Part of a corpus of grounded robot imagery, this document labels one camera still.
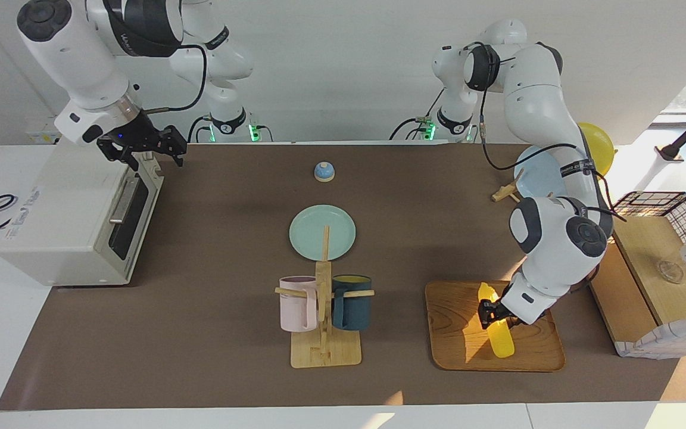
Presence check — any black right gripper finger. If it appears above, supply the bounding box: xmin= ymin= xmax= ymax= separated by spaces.
xmin=96 ymin=138 xmax=142 ymax=173
xmin=161 ymin=125 xmax=188 ymax=169

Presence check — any yellow banana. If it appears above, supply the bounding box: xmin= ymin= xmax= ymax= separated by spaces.
xmin=476 ymin=282 xmax=516 ymax=359

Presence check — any glass oven door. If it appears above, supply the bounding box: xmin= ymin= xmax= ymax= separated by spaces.
xmin=107 ymin=151 xmax=166 ymax=285

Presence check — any mint green plate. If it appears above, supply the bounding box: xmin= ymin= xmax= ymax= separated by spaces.
xmin=289 ymin=204 xmax=357 ymax=262

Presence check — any beige toaster oven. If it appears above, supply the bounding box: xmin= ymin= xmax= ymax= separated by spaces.
xmin=0 ymin=132 xmax=166 ymax=288

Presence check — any wooden serving tray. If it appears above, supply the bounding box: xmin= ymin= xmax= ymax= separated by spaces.
xmin=425 ymin=280 xmax=566 ymax=373

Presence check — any wooden plate rack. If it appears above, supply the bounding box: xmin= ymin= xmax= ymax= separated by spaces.
xmin=491 ymin=168 xmax=555 ymax=204

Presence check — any dark teal mug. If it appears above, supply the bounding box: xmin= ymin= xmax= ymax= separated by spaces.
xmin=330 ymin=274 xmax=373 ymax=332

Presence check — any light blue plate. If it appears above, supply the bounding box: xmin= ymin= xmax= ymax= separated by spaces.
xmin=513 ymin=145 xmax=582 ymax=200

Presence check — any clear glass cup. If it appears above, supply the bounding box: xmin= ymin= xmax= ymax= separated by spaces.
xmin=655 ymin=259 xmax=685 ymax=285

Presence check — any wooden mug tree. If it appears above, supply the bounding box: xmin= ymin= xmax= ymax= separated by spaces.
xmin=275 ymin=225 xmax=376 ymax=369

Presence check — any pink mug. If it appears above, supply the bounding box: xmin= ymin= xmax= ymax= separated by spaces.
xmin=279 ymin=275 xmax=319 ymax=333

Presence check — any yellow plate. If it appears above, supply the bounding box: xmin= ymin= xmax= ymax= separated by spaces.
xmin=576 ymin=122 xmax=616 ymax=181

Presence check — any brown table mat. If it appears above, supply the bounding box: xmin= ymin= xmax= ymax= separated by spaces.
xmin=0 ymin=142 xmax=686 ymax=412

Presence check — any white wall socket box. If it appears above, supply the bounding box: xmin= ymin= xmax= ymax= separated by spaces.
xmin=24 ymin=114 xmax=76 ymax=145

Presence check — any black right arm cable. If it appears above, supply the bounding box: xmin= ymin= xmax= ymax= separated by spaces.
xmin=139 ymin=44 xmax=209 ymax=116

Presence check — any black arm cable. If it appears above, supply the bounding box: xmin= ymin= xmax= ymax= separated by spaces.
xmin=478 ymin=56 xmax=629 ymax=225
xmin=139 ymin=44 xmax=209 ymax=116

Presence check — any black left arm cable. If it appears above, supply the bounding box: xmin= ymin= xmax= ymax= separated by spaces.
xmin=478 ymin=56 xmax=629 ymax=225

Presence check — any black wire basket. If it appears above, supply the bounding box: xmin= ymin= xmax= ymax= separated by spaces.
xmin=573 ymin=191 xmax=686 ymax=359

